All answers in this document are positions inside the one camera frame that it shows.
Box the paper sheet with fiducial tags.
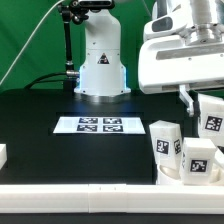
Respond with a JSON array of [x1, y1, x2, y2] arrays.
[[54, 116, 145, 134]]

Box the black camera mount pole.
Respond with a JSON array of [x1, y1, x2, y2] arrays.
[[58, 0, 88, 78]]

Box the white round stool seat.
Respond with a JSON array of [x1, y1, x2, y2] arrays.
[[156, 149, 224, 186]]

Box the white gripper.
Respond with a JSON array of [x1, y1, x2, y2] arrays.
[[138, 35, 224, 117]]

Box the black cable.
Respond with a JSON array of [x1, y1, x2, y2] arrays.
[[23, 72, 79, 90]]

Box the white U-shaped obstacle wall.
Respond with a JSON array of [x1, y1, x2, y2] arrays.
[[0, 143, 224, 215]]

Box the white cable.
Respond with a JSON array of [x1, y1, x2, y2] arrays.
[[0, 0, 65, 86]]

